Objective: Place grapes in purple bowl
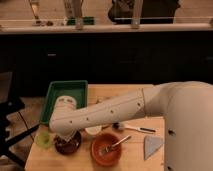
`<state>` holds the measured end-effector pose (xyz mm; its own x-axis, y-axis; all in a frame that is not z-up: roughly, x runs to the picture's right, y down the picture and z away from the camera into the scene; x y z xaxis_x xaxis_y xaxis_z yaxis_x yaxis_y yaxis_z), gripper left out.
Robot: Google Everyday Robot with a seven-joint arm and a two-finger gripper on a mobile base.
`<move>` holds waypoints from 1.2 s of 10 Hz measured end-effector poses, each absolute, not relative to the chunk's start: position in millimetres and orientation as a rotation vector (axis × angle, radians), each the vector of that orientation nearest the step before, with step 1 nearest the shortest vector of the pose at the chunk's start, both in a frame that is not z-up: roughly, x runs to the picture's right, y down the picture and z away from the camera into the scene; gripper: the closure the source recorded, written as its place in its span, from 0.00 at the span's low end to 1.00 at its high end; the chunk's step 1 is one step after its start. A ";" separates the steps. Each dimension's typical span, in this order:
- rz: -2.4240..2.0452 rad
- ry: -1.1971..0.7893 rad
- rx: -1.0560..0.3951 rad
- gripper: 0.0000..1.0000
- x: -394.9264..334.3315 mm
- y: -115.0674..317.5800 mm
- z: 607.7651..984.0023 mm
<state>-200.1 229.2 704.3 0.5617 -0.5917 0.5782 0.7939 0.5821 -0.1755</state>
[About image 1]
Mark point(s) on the green plastic tray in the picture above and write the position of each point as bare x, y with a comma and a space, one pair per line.
76, 89

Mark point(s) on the metal fork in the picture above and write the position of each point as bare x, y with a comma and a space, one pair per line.
109, 148

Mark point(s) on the small green cup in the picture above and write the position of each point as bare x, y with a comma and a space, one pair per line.
43, 140

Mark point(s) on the black chair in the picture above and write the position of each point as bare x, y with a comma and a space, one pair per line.
10, 104

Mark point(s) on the dark cabinet counter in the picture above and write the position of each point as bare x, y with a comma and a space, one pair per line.
36, 59

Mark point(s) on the dark purple bowl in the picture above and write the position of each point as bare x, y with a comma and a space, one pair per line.
70, 147

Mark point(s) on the grey triangular cloth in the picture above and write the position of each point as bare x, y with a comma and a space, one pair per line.
151, 145

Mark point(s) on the white cup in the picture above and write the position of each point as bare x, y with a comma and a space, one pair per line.
93, 130

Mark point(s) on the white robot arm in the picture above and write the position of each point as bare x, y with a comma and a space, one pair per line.
187, 108

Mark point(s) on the orange bowl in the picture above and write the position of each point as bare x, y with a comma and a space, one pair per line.
109, 159

